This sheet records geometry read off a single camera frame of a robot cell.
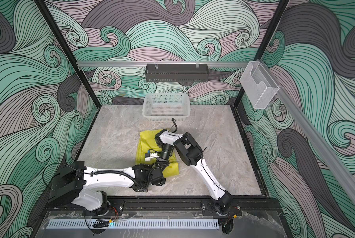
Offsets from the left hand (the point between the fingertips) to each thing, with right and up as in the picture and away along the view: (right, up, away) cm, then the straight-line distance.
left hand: (145, 172), depth 82 cm
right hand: (+8, -3, +2) cm, 9 cm away
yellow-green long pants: (-2, +15, +14) cm, 20 cm away
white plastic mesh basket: (+9, +39, +37) cm, 55 cm away
